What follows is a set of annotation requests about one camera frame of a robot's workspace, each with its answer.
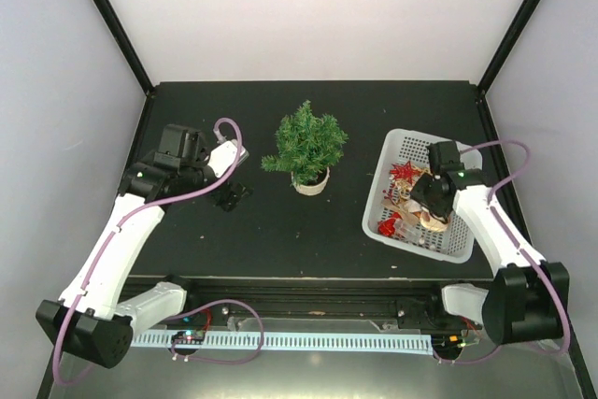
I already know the circuit board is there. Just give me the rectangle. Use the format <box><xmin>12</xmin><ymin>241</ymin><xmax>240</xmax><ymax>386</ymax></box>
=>
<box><xmin>171</xmin><ymin>330</ymin><xmax>206</xmax><ymax>345</ymax></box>
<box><xmin>431</xmin><ymin>334</ymin><xmax>480</xmax><ymax>349</ymax></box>

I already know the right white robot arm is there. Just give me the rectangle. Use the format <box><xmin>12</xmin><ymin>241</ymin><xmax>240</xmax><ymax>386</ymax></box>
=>
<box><xmin>410</xmin><ymin>141</ymin><xmax>571</xmax><ymax>354</ymax></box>

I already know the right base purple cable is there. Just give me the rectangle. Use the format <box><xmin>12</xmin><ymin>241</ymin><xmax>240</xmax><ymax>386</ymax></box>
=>
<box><xmin>434</xmin><ymin>323</ymin><xmax>504</xmax><ymax>365</ymax></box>

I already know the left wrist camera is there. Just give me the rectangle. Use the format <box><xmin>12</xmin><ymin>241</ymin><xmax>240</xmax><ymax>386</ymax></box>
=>
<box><xmin>207</xmin><ymin>139</ymin><xmax>238</xmax><ymax>178</ymax></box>

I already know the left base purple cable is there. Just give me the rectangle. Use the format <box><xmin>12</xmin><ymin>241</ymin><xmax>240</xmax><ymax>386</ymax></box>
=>
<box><xmin>169</xmin><ymin>298</ymin><xmax>265</xmax><ymax>365</ymax></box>

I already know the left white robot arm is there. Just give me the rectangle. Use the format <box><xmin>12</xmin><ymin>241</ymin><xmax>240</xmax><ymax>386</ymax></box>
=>
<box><xmin>36</xmin><ymin>119</ymin><xmax>249</xmax><ymax>370</ymax></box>

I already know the white perforated plastic basket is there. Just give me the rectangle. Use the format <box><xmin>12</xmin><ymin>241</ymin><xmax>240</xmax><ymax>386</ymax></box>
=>
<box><xmin>362</xmin><ymin>129</ymin><xmax>474</xmax><ymax>264</ymax></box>

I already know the white slotted cable duct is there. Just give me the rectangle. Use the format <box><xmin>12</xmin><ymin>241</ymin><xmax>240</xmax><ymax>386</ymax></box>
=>
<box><xmin>131</xmin><ymin>330</ymin><xmax>433</xmax><ymax>355</ymax></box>

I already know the white tree pot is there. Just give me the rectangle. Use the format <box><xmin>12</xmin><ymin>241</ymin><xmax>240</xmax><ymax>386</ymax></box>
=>
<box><xmin>291</xmin><ymin>167</ymin><xmax>330</xmax><ymax>196</ymax></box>

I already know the right circuit board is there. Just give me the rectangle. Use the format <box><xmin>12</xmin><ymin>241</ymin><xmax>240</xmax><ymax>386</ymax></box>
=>
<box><xmin>431</xmin><ymin>334</ymin><xmax>480</xmax><ymax>349</ymax></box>

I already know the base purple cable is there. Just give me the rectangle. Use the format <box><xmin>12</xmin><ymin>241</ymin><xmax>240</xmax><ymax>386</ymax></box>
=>
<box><xmin>169</xmin><ymin>298</ymin><xmax>265</xmax><ymax>365</ymax></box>
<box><xmin>434</xmin><ymin>323</ymin><xmax>504</xmax><ymax>365</ymax></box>

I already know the red star ornament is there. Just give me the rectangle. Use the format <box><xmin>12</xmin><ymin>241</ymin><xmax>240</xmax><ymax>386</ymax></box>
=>
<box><xmin>389</xmin><ymin>161</ymin><xmax>421</xmax><ymax>185</ymax></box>

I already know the left circuit board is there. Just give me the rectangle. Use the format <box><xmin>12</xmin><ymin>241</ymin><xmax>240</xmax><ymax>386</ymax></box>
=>
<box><xmin>171</xmin><ymin>330</ymin><xmax>206</xmax><ymax>345</ymax></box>

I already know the small green christmas tree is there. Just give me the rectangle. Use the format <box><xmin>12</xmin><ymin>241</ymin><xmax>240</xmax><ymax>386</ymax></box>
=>
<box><xmin>261</xmin><ymin>100</ymin><xmax>349</xmax><ymax>184</ymax></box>

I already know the red gift box ornament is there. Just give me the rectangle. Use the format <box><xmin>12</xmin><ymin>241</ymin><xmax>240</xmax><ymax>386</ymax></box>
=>
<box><xmin>377</xmin><ymin>212</ymin><xmax>403</xmax><ymax>237</ymax></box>

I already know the wooden snowman ornament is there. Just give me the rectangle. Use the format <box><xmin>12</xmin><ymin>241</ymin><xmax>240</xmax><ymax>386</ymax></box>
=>
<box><xmin>407</xmin><ymin>201</ymin><xmax>449</xmax><ymax>233</ymax></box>

